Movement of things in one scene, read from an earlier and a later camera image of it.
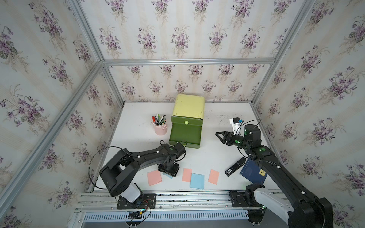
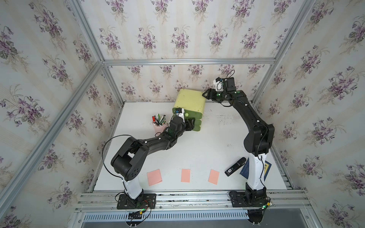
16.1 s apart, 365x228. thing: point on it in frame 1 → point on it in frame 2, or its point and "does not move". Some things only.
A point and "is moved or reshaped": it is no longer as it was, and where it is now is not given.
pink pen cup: x=160 y=130 does not move
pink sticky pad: x=187 y=174 does not move
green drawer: x=189 y=134 → x=197 y=122
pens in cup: x=158 y=121 does not move
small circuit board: x=135 y=215 does not move
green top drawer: x=187 y=120 is moved or reshaped
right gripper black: x=228 y=135 → x=210 y=95
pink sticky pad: x=154 y=177 does not move
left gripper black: x=174 y=174 → x=189 y=127
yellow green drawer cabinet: x=188 y=109 is moved or reshaped
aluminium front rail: x=166 y=201 does not move
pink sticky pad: x=213 y=176 does not move
